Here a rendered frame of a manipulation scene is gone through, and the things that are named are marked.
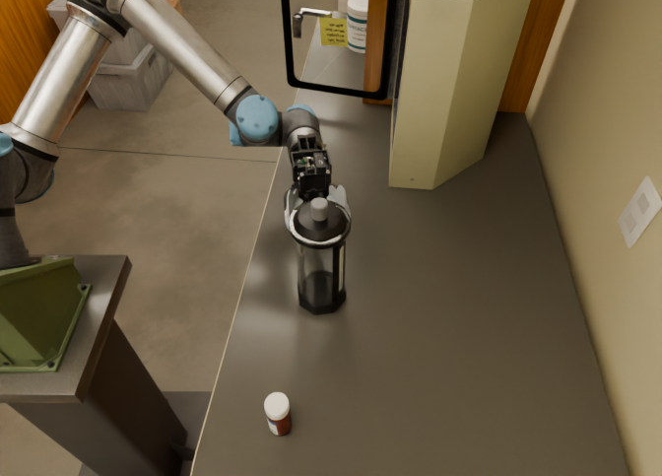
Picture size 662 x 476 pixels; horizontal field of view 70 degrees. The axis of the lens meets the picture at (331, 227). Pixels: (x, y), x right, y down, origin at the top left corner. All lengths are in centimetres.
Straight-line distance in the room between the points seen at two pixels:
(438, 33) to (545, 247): 53
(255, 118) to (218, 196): 175
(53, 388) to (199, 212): 165
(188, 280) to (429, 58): 159
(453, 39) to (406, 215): 41
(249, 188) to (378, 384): 186
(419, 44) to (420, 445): 73
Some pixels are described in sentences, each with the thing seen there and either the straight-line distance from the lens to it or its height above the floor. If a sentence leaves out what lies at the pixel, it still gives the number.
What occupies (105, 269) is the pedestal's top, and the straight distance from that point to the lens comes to 114.
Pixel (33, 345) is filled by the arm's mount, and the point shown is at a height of 103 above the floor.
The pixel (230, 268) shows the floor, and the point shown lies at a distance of 226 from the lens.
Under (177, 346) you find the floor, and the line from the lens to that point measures 209.
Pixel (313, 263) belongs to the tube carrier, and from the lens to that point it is 83.
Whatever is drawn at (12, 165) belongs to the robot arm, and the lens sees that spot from 101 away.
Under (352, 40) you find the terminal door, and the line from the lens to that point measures 136.
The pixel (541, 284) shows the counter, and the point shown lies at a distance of 110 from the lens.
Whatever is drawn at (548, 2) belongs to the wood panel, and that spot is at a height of 126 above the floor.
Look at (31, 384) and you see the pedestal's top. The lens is 105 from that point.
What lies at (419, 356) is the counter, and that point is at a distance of 94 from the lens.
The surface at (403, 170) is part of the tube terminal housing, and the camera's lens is 118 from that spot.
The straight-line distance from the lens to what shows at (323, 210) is 78.
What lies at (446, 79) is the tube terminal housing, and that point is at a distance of 104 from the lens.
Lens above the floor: 176
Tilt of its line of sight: 48 degrees down
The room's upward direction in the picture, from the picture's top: straight up
